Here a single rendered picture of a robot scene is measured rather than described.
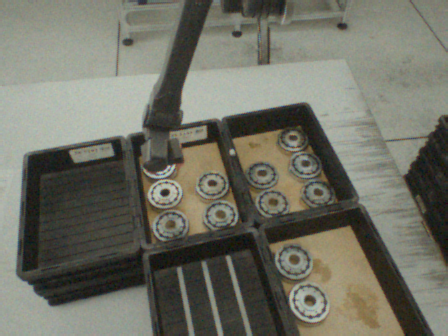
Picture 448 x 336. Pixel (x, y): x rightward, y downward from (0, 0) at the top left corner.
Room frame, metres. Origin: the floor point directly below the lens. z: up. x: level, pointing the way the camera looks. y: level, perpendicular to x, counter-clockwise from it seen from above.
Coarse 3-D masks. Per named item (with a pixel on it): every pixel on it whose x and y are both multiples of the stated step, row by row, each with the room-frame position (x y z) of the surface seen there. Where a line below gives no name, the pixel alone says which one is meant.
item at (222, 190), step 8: (200, 176) 0.71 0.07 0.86; (208, 176) 0.71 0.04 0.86; (216, 176) 0.71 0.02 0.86; (224, 176) 0.71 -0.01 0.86; (200, 184) 0.68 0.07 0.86; (224, 184) 0.68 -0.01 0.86; (200, 192) 0.65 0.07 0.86; (208, 192) 0.65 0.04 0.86; (216, 192) 0.65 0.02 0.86; (224, 192) 0.65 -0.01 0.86
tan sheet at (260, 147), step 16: (240, 144) 0.86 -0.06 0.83; (256, 144) 0.86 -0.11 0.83; (272, 144) 0.86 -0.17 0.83; (240, 160) 0.79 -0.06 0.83; (256, 160) 0.79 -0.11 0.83; (272, 160) 0.79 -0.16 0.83; (288, 160) 0.79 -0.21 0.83; (288, 176) 0.73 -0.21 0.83; (320, 176) 0.73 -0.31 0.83; (288, 192) 0.67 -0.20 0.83; (304, 208) 0.61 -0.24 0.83
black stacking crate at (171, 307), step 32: (160, 256) 0.43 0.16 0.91; (192, 256) 0.45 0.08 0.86; (224, 256) 0.46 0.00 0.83; (256, 256) 0.44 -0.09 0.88; (160, 288) 0.37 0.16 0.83; (192, 288) 0.37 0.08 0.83; (224, 288) 0.37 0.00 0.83; (256, 288) 0.37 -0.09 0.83; (160, 320) 0.29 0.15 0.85; (192, 320) 0.29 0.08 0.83; (224, 320) 0.29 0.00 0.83; (256, 320) 0.29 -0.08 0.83
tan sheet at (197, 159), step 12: (204, 144) 0.86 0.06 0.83; (216, 144) 0.86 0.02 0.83; (192, 156) 0.81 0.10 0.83; (204, 156) 0.81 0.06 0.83; (216, 156) 0.81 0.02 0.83; (180, 168) 0.76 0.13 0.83; (192, 168) 0.76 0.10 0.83; (204, 168) 0.76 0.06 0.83; (216, 168) 0.76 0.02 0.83; (144, 180) 0.71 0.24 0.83; (180, 180) 0.71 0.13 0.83; (192, 180) 0.71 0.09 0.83; (192, 192) 0.67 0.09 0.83; (192, 204) 0.63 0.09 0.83; (204, 204) 0.63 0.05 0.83; (156, 216) 0.59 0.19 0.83; (192, 216) 0.59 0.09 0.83; (168, 228) 0.55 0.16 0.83; (192, 228) 0.55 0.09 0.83; (204, 228) 0.55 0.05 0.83
